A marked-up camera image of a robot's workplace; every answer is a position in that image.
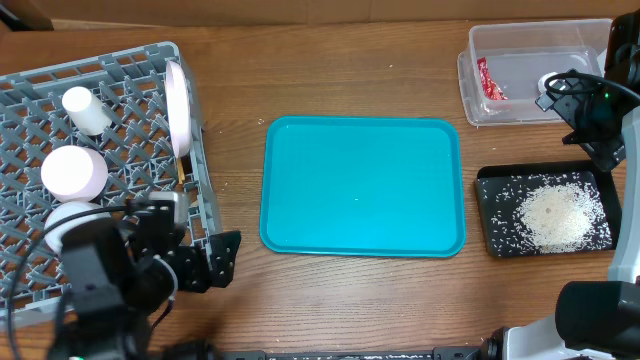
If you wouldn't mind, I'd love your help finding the white tissue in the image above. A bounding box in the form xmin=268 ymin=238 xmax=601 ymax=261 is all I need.
xmin=538 ymin=72 xmax=563 ymax=94

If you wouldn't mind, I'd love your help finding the wooden chopstick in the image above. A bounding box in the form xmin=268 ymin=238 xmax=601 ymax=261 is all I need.
xmin=176 ymin=158 xmax=185 ymax=184

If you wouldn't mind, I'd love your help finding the grey small bowl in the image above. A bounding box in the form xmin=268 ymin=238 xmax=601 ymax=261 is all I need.
xmin=45 ymin=201 xmax=110 ymax=255

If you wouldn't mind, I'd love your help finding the red snack wrapper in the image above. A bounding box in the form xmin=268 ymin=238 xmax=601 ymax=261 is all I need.
xmin=477 ymin=57 xmax=507 ymax=100

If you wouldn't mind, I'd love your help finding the white plate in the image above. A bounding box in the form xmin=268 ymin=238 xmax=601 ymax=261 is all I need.
xmin=165 ymin=61 xmax=192 ymax=158

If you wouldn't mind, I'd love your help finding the white paper cup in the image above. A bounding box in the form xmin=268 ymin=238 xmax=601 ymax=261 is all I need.
xmin=62 ymin=86 xmax=112 ymax=136

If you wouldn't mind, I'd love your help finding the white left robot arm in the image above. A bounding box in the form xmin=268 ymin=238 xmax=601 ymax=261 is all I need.
xmin=47 ymin=192 xmax=241 ymax=360

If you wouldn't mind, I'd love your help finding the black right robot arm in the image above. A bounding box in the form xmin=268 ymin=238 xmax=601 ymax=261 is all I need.
xmin=464 ymin=12 xmax=639 ymax=359

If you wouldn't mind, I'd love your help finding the grey dishwasher rack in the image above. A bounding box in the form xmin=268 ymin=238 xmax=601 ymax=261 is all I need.
xmin=1 ymin=42 xmax=222 ymax=291

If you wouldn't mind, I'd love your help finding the clear plastic bin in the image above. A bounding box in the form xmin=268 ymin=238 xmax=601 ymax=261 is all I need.
xmin=457 ymin=19 xmax=612 ymax=126

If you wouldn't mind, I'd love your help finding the black plastic tray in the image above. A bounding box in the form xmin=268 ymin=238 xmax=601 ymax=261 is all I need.
xmin=474 ymin=160 xmax=622 ymax=258

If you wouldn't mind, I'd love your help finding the pink cup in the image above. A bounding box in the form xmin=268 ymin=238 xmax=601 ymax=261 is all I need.
xmin=41 ymin=145 xmax=108 ymax=203

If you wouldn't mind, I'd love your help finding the pile of rice grains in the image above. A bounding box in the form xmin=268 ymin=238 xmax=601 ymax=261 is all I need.
xmin=476 ymin=171 xmax=614 ymax=257

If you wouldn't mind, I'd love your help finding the blue serving tray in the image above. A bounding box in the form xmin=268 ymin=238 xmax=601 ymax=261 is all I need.
xmin=259 ymin=116 xmax=466 ymax=258

